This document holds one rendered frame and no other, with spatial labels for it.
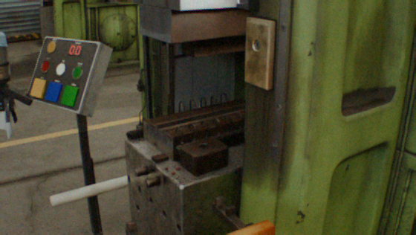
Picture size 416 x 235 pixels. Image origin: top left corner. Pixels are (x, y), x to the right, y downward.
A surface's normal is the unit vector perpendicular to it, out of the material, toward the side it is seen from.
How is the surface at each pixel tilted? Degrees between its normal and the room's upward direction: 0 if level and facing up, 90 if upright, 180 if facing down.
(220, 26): 90
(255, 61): 90
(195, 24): 90
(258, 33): 90
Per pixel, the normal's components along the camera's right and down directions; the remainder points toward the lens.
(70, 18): 0.39, 0.33
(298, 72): -0.83, 0.19
